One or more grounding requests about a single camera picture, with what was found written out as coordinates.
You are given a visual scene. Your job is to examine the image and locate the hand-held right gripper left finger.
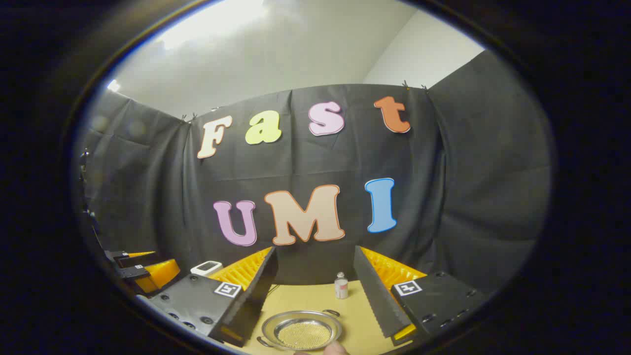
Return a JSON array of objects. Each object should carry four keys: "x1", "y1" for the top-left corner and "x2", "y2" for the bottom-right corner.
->
[{"x1": 147, "y1": 247, "x2": 279, "y2": 347}]

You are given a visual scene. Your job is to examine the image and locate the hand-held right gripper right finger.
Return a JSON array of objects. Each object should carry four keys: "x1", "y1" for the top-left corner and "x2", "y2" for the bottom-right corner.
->
[{"x1": 353, "y1": 245, "x2": 489, "y2": 347}]

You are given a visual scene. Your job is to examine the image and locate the black backdrop cloth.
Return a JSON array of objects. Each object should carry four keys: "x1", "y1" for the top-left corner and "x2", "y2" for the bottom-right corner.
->
[{"x1": 81, "y1": 49, "x2": 553, "y2": 316}]

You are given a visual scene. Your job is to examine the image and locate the white toaster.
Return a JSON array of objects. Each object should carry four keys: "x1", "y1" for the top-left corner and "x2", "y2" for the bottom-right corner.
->
[{"x1": 190, "y1": 260, "x2": 223, "y2": 277}]

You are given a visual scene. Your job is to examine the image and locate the yellow soybeans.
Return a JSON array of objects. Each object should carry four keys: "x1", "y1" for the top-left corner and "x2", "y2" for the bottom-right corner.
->
[{"x1": 277, "y1": 322, "x2": 332, "y2": 348}]

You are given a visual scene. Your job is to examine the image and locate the stainless steel pot black handle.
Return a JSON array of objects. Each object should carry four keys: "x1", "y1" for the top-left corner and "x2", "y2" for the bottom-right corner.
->
[{"x1": 256, "y1": 309, "x2": 343, "y2": 352}]

